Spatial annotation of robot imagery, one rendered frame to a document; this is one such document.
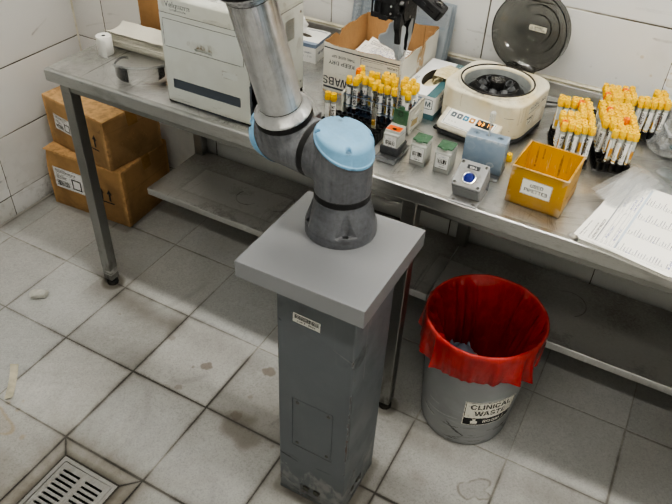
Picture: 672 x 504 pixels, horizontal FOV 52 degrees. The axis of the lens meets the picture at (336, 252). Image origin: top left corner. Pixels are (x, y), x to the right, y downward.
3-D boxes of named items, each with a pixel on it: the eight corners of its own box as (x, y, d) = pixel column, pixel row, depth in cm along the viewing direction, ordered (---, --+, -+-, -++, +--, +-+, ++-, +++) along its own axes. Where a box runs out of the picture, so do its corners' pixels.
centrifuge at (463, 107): (422, 127, 186) (427, 86, 178) (474, 90, 205) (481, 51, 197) (501, 158, 175) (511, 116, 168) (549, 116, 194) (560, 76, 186)
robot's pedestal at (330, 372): (340, 516, 192) (360, 287, 136) (280, 484, 199) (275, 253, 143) (372, 462, 205) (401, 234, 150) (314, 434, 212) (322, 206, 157)
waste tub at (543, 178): (502, 200, 161) (511, 164, 155) (522, 174, 170) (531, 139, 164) (558, 219, 156) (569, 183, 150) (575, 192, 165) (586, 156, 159)
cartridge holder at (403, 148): (374, 159, 173) (376, 147, 170) (390, 144, 179) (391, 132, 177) (394, 165, 171) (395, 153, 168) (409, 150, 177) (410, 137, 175)
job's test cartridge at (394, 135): (381, 151, 173) (383, 129, 169) (389, 143, 176) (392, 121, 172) (396, 156, 172) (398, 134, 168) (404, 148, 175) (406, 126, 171)
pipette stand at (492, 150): (457, 172, 170) (464, 136, 163) (466, 158, 175) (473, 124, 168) (496, 183, 167) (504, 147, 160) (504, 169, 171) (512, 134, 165)
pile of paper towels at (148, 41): (103, 43, 220) (101, 29, 217) (126, 33, 227) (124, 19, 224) (165, 62, 211) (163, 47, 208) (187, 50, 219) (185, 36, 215)
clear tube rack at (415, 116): (340, 115, 190) (341, 91, 185) (356, 101, 196) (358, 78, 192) (407, 135, 182) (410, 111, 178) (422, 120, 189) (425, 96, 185)
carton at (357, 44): (320, 89, 201) (321, 40, 191) (363, 55, 221) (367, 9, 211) (396, 111, 193) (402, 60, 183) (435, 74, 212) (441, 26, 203)
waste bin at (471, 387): (384, 424, 216) (397, 325, 188) (428, 349, 242) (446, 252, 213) (499, 477, 203) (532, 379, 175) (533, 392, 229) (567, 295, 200)
